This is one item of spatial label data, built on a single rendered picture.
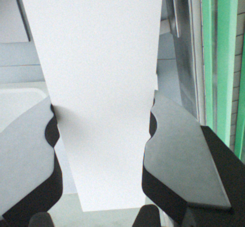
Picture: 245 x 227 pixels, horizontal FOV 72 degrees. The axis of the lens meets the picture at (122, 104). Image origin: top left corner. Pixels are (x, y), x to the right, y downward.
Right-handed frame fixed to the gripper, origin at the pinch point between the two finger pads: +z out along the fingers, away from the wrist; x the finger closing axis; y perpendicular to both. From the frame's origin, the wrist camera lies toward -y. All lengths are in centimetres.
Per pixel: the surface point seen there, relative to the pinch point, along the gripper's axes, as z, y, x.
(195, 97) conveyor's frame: 22.8, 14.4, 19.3
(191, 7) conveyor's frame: 22.3, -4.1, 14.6
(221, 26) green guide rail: 15.4, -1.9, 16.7
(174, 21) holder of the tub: 30.3, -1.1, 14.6
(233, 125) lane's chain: 21.9, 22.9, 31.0
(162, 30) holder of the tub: 34.2, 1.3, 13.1
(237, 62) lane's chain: 22.0, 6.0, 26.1
